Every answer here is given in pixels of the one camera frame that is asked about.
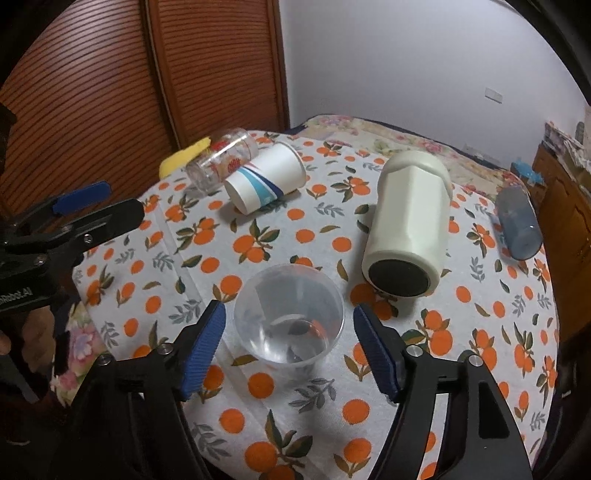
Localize blue translucent cup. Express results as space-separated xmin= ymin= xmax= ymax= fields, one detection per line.
xmin=494 ymin=185 xmax=544 ymax=261

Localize blue plastic object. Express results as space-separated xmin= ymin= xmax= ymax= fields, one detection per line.
xmin=510 ymin=159 xmax=546 ymax=186

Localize white paper cup blue stripes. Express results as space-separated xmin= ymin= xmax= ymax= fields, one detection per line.
xmin=224 ymin=141 xmax=306 ymax=215

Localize cream tumbler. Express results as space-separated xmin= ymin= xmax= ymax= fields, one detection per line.
xmin=362 ymin=150 xmax=454 ymax=301

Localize person's left hand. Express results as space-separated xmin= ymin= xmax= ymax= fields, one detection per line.
xmin=0 ymin=305 xmax=59 ymax=370

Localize clear plastic cup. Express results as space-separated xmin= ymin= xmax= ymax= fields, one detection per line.
xmin=233 ymin=264 xmax=346 ymax=381

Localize floral blanket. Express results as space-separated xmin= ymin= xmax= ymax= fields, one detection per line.
xmin=46 ymin=114 xmax=548 ymax=409

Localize wooden louvred closet door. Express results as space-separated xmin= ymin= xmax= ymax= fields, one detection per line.
xmin=0 ymin=0 xmax=178 ymax=220
xmin=147 ymin=0 xmax=291 ymax=153

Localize wooden cabinet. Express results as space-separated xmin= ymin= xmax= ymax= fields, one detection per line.
xmin=531 ymin=143 xmax=591 ymax=344

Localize stack of papers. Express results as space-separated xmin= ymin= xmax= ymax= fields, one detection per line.
xmin=542 ymin=120 xmax=591 ymax=172

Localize clear glass red print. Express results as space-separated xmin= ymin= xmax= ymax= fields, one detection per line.
xmin=185 ymin=128 xmax=259 ymax=195

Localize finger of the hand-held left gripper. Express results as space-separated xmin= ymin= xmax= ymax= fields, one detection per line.
xmin=28 ymin=198 xmax=147 ymax=278
xmin=9 ymin=181 xmax=113 ymax=232

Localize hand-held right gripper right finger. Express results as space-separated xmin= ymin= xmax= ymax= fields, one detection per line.
xmin=353 ymin=304 xmax=534 ymax=480

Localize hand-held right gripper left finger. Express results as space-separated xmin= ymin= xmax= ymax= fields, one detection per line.
xmin=48 ymin=300 xmax=227 ymax=480

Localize orange print tablecloth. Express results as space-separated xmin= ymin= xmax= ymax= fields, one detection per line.
xmin=71 ymin=129 xmax=561 ymax=480

